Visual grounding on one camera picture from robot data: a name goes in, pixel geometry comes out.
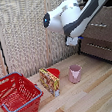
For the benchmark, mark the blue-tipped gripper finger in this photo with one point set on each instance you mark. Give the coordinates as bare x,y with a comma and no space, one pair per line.
80,37

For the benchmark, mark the beige woven folding screen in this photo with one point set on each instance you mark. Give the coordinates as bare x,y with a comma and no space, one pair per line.
22,33

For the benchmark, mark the red bowl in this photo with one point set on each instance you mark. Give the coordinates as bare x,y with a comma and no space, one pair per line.
54,72

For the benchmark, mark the colourful food carton box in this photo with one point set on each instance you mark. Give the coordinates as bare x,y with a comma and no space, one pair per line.
49,81

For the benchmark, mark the red plastic shopping basket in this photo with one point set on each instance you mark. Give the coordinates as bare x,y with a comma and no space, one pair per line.
17,97

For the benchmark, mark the pink plastic cup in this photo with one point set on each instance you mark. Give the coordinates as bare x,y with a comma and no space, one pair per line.
75,74

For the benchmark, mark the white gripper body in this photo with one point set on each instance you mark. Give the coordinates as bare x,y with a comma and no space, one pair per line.
72,41

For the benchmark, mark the dark brown drawer cabinet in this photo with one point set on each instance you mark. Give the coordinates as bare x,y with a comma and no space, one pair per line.
102,42

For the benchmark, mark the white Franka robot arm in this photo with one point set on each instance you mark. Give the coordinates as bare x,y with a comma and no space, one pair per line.
77,15

